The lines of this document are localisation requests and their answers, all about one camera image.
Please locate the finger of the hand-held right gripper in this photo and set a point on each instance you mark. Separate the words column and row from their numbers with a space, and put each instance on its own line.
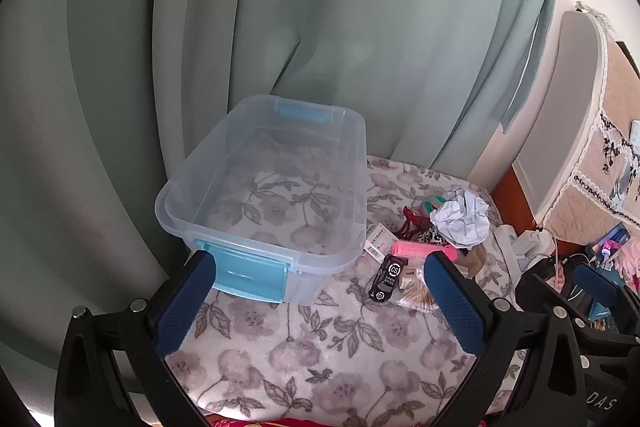
column 540, row 291
column 597, row 289

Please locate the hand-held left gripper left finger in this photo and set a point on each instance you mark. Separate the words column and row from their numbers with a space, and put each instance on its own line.
column 182, row 307

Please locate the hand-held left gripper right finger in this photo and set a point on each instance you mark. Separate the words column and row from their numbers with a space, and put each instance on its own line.
column 455, row 307

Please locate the cotton swab pack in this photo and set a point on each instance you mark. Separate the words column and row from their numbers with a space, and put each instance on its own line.
column 417, row 297

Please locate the brown packing tape roll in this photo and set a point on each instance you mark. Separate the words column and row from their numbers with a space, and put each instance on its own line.
column 475, row 259

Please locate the pink marker pen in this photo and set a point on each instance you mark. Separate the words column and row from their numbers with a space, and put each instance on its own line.
column 420, row 250

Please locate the black toy car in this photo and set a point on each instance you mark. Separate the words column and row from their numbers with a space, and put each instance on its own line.
column 387, row 279

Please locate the leopard print scrunchie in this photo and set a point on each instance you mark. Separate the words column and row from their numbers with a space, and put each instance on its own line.
column 430, row 237

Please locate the white paper ball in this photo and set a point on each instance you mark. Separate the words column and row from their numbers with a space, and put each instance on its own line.
column 460, row 217

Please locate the clear plastic container blue latches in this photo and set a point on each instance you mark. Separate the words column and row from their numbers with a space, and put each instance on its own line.
column 325, row 268

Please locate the pink knitted cloth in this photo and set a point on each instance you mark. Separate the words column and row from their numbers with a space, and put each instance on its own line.
column 629, row 263

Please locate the smartphone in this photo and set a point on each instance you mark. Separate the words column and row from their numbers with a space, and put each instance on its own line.
column 612, row 241

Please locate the white power strip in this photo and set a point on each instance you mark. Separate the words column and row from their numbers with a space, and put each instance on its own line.
column 505, row 241

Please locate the white barcode tag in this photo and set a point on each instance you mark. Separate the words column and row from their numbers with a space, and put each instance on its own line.
column 380, row 236
column 374, row 252

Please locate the grey floral blanket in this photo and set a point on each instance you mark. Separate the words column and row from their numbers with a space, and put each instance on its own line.
column 350, row 357

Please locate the red cloth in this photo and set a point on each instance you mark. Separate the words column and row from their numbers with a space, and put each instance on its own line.
column 260, row 422

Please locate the beige quilted lace cover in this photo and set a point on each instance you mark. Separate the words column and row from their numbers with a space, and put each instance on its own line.
column 620, row 92

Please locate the pale green curtain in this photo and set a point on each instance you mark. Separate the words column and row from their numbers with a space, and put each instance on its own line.
column 350, row 7

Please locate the brown wooden bed frame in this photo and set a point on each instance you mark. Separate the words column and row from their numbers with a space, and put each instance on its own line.
column 510, row 197

